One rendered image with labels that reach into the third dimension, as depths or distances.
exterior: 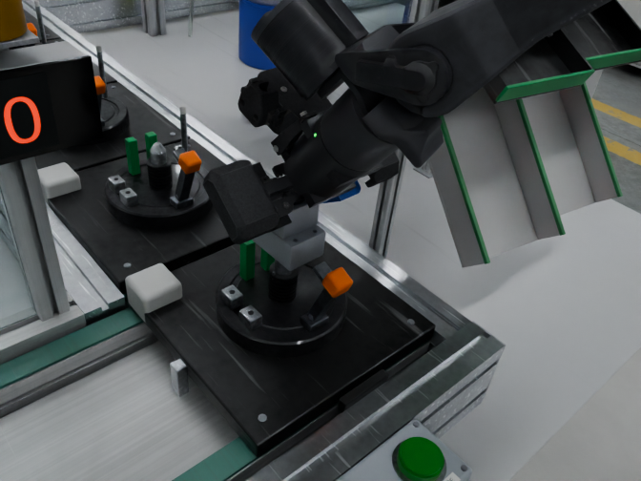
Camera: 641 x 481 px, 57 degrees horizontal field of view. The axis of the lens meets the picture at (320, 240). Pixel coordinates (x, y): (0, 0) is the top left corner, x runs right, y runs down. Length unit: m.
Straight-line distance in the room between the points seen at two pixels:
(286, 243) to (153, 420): 0.22
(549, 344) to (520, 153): 0.26
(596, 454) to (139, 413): 0.50
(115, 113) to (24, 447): 0.54
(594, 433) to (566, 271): 0.30
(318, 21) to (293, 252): 0.22
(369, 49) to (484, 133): 0.39
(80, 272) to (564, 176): 0.64
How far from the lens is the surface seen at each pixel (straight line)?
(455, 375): 0.63
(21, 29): 0.49
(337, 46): 0.42
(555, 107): 0.91
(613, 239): 1.11
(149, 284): 0.65
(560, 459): 0.74
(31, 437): 0.64
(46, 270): 0.65
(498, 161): 0.78
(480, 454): 0.71
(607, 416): 0.81
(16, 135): 0.51
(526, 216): 0.79
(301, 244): 0.55
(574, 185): 0.90
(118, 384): 0.66
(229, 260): 0.70
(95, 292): 0.70
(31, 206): 0.60
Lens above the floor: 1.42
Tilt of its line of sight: 38 degrees down
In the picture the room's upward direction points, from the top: 7 degrees clockwise
